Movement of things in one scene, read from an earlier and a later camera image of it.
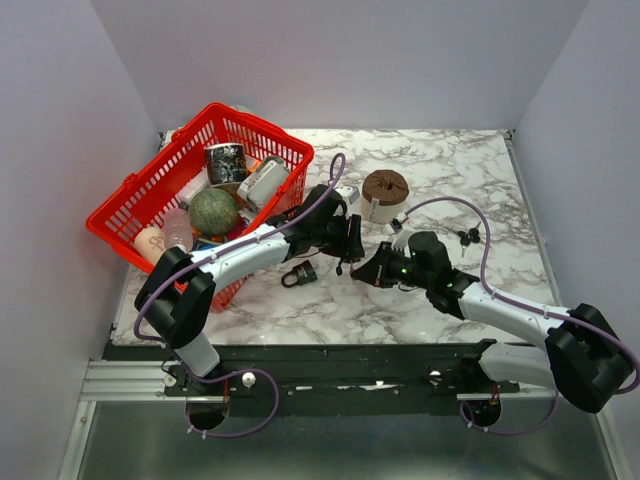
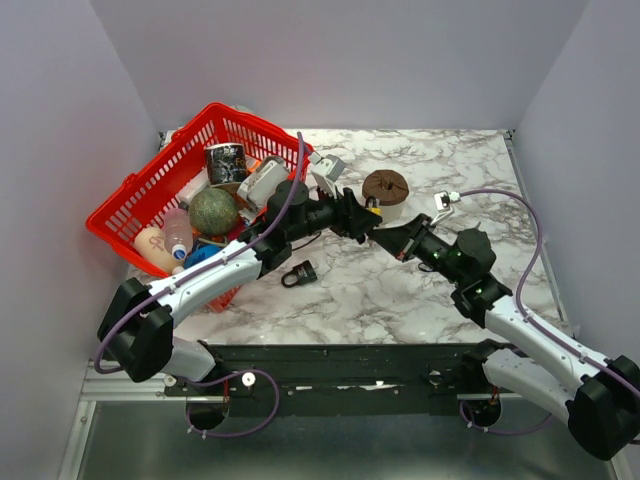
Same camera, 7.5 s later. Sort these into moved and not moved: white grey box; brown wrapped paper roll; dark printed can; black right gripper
Moved: black right gripper
Not moved: brown wrapped paper roll; white grey box; dark printed can
